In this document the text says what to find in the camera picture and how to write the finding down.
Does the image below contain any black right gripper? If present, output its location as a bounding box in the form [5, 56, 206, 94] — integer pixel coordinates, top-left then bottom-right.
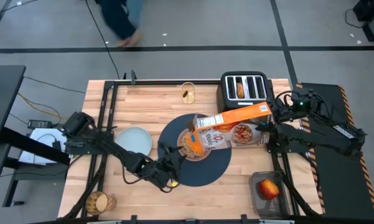
[255, 95, 299, 131]

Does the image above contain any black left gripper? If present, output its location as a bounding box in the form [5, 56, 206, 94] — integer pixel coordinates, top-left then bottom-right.
[136, 142, 187, 189]

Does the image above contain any ring-shaped cereal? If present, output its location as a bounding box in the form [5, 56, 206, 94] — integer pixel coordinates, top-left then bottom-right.
[179, 133, 203, 158]

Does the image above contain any orange pumpkin cereal box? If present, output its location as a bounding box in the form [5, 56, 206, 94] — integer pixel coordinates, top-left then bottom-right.
[187, 101, 273, 157]

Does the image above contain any pink bowl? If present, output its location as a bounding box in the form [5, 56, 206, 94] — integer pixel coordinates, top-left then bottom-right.
[176, 128, 213, 162]

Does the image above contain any light blue plate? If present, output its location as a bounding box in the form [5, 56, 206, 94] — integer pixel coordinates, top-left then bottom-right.
[115, 126, 152, 156]

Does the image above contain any red apple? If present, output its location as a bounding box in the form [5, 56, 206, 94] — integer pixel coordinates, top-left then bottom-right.
[259, 179, 281, 200]

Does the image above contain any amber faceted glass tumbler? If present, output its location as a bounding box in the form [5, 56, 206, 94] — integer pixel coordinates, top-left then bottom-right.
[85, 190, 117, 216]

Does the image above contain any dark blue round placemat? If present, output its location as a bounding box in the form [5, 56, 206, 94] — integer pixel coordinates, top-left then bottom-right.
[157, 113, 233, 187]

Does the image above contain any black four-slot toaster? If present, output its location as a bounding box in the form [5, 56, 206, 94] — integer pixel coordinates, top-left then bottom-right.
[216, 71, 274, 113]

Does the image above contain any small glass cup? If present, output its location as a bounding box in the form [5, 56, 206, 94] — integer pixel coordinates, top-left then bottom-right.
[180, 82, 196, 105]

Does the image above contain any black tray with apple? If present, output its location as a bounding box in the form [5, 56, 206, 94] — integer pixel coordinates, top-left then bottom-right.
[249, 170, 291, 218]

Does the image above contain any black hazard-striped floor mat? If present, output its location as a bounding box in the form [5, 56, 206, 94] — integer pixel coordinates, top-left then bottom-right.
[295, 82, 374, 221]

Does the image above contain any white paper sheet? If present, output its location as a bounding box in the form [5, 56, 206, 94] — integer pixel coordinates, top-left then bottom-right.
[18, 128, 69, 166]

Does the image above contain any black power adapter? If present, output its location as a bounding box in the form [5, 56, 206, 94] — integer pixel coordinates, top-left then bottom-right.
[27, 119, 53, 129]

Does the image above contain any person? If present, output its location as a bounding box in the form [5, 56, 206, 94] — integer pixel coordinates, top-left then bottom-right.
[101, 0, 144, 48]

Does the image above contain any black desk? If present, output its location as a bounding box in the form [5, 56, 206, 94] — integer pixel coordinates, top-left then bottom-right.
[0, 65, 26, 206]

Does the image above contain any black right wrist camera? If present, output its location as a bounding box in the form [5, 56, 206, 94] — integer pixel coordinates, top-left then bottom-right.
[294, 91, 314, 114]

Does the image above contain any black metal table frame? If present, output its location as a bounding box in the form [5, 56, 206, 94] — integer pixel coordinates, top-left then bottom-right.
[62, 70, 323, 224]

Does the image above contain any long black floor cable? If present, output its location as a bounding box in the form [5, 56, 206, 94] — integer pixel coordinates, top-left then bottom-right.
[85, 0, 121, 80]

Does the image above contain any yellow floor cable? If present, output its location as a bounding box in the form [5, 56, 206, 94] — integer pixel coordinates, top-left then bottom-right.
[17, 92, 69, 120]

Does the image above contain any thin black floor cable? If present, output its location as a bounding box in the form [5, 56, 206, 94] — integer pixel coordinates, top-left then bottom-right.
[23, 76, 86, 94]

